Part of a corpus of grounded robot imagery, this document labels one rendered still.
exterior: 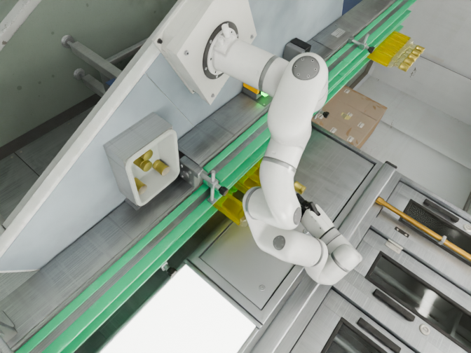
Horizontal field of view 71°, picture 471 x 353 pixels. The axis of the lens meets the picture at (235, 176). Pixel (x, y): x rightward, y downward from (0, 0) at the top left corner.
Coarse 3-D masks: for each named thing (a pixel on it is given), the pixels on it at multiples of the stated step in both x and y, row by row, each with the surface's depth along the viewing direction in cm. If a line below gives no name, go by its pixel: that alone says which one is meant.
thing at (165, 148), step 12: (168, 132) 89; (156, 144) 100; (168, 144) 97; (132, 156) 83; (156, 156) 104; (168, 156) 102; (132, 168) 98; (132, 180) 88; (144, 180) 104; (156, 180) 105; (168, 180) 105; (132, 192) 93; (144, 192) 102; (156, 192) 102; (144, 204) 100
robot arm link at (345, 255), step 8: (336, 240) 108; (344, 240) 108; (328, 248) 109; (336, 248) 102; (344, 248) 99; (352, 248) 99; (336, 256) 100; (344, 256) 98; (352, 256) 97; (360, 256) 106; (344, 264) 98; (352, 264) 98
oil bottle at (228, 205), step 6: (222, 198) 115; (228, 198) 115; (234, 198) 115; (216, 204) 116; (222, 204) 113; (228, 204) 114; (234, 204) 114; (240, 204) 114; (222, 210) 116; (228, 210) 113; (234, 210) 112; (240, 210) 112; (228, 216) 115; (234, 216) 112; (240, 216) 111; (234, 222) 115; (240, 222) 112; (246, 222) 111
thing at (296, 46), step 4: (292, 40) 138; (296, 40) 138; (300, 40) 138; (288, 44) 136; (292, 44) 136; (296, 44) 136; (300, 44) 137; (304, 44) 137; (308, 44) 137; (288, 48) 136; (292, 48) 135; (296, 48) 135; (300, 48) 135; (304, 48) 135; (308, 48) 136; (284, 52) 139; (288, 52) 137; (292, 52) 136; (296, 52) 134; (300, 52) 134; (304, 52) 135; (308, 52) 139; (284, 56) 140; (288, 56) 138; (292, 56) 137; (288, 60) 140
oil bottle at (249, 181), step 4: (248, 172) 122; (244, 176) 120; (248, 176) 121; (252, 176) 121; (240, 180) 119; (244, 180) 120; (248, 180) 120; (252, 180) 120; (256, 180) 120; (244, 184) 119; (248, 184) 119; (252, 184) 119; (256, 184) 119; (260, 184) 119; (248, 188) 118
